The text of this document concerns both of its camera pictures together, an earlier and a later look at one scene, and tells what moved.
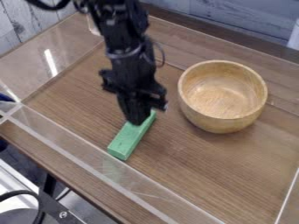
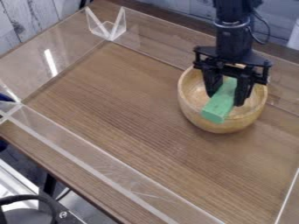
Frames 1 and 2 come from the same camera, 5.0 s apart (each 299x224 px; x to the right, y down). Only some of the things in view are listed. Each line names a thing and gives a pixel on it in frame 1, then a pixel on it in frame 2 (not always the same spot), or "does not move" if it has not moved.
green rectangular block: x=126 y=142 -> x=220 y=101
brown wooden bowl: x=222 y=95 does not move
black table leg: x=51 y=185 does not move
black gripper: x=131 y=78 -> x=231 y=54
